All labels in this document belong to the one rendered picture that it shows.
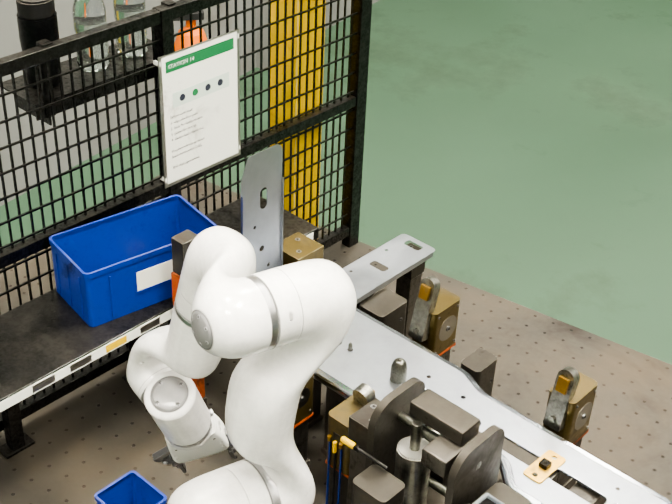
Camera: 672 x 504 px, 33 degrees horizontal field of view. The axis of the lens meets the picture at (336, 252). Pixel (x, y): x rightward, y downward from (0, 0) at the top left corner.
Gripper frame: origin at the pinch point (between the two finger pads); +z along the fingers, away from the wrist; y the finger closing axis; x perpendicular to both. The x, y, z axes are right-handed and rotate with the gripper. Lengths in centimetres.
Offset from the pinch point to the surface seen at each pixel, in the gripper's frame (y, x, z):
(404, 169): -87, -183, 220
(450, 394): -46.8, -1.0, 8.3
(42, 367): 25.9, -25.2, -3.3
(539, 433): -60, 12, 5
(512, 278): -105, -103, 187
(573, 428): -67, 12, 10
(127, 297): 8.5, -38.0, 2.8
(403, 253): -50, -44, 30
